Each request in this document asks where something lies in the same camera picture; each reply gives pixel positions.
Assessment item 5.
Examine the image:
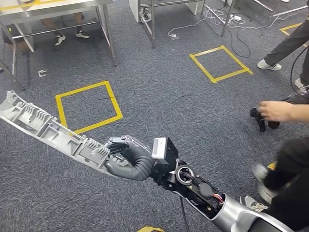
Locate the person's hand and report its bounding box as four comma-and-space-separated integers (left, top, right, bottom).
258, 100, 292, 123

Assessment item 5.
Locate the torn yellow floor tape square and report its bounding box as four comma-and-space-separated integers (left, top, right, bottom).
136, 226, 165, 232

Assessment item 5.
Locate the yellow tape on workbench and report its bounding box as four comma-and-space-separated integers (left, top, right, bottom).
0, 0, 61, 11

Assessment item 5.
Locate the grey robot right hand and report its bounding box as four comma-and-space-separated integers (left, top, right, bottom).
104, 135, 153, 182

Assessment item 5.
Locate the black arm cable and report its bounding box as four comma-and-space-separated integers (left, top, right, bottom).
179, 196, 191, 232

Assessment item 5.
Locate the white floor cable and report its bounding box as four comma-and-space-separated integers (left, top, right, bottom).
167, 8, 294, 36

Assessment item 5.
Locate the steel workbench table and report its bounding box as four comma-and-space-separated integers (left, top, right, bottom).
0, 0, 118, 92

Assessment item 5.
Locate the silver wheel hubcap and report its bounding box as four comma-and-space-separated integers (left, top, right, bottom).
0, 90, 130, 180

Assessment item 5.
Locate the black handheld device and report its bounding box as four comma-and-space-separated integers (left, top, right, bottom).
249, 107, 281, 133

